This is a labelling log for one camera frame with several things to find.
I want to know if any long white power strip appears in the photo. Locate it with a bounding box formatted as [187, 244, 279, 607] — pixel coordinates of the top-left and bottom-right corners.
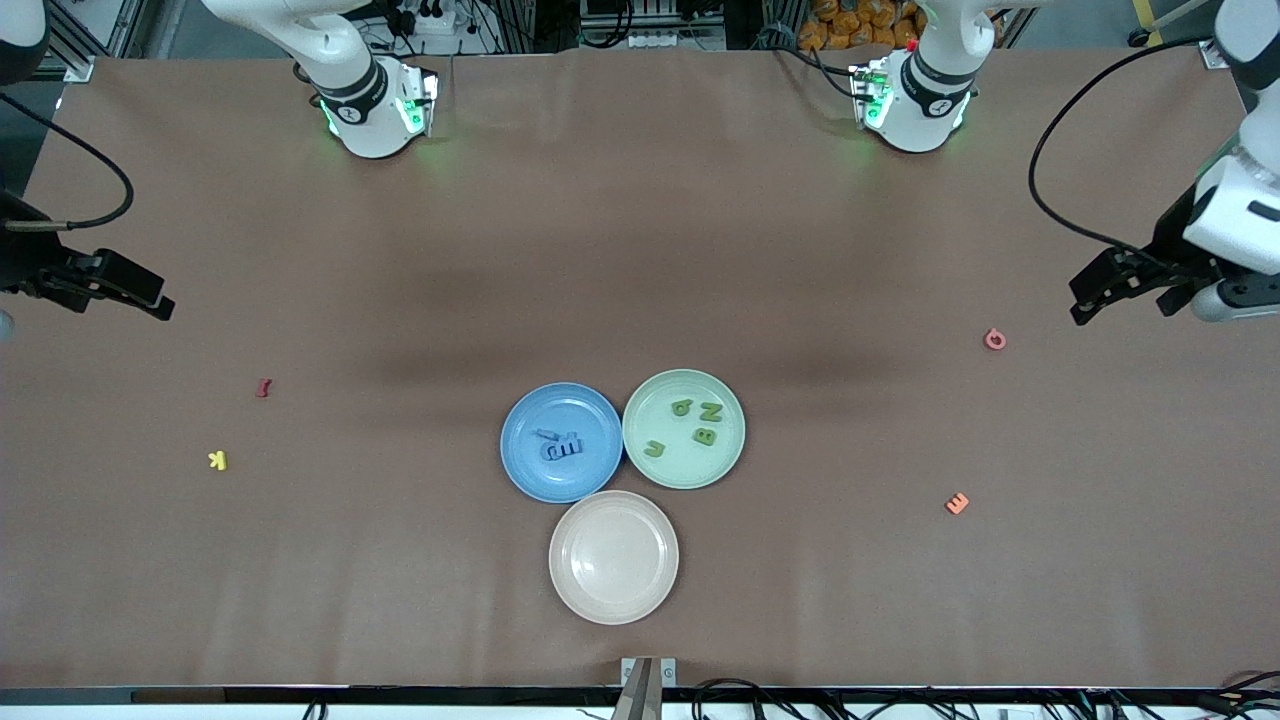
[628, 28, 723, 51]

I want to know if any beige plate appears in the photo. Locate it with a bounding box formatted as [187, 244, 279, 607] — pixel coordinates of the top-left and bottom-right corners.
[548, 490, 680, 626]

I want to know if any bag of oranges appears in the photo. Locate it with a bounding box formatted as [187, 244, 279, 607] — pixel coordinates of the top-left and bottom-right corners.
[797, 0, 926, 53]

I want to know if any brown table cover sheet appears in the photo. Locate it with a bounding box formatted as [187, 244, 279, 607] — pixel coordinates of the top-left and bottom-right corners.
[0, 45, 1280, 691]

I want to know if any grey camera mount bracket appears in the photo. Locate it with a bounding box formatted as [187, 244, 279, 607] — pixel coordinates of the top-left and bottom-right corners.
[612, 656, 678, 720]

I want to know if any white power strip with plugs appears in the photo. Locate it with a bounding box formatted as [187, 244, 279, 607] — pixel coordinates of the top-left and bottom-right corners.
[385, 0, 456, 36]

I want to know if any green plate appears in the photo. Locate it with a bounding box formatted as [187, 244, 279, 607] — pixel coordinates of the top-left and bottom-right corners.
[622, 369, 747, 491]

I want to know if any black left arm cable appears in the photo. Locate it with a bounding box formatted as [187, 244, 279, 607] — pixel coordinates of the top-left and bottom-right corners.
[1029, 35, 1231, 263]

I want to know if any blue plate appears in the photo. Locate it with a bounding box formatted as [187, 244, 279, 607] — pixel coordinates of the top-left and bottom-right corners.
[500, 382, 626, 504]

